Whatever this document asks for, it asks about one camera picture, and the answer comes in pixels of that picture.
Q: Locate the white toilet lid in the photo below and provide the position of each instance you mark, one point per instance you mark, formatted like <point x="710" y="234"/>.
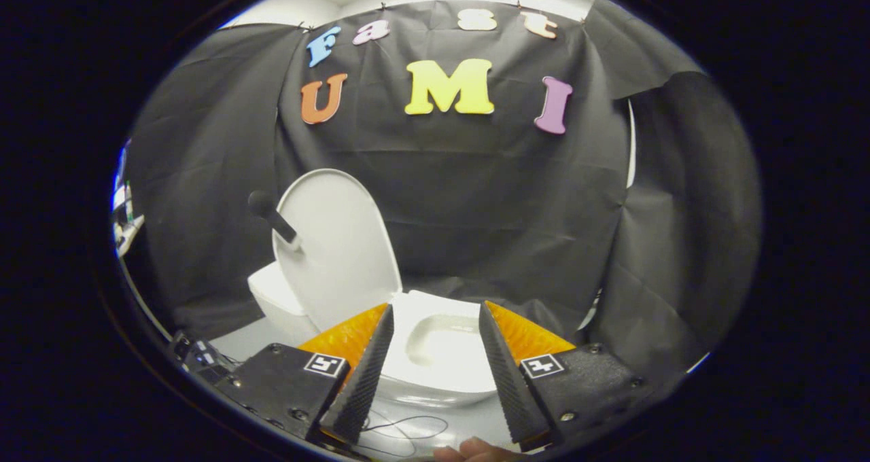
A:
<point x="340" y="251"/>

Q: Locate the black backdrop cloth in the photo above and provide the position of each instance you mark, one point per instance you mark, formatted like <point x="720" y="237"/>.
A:
<point x="476" y="210"/>

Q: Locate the white toilet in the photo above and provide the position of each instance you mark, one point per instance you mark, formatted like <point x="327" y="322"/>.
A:
<point x="442" y="374"/>

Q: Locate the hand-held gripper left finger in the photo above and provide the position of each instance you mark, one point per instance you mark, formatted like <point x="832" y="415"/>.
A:
<point x="363" y="380"/>

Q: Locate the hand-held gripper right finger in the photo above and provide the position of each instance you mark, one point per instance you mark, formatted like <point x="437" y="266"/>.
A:
<point x="506" y="380"/>

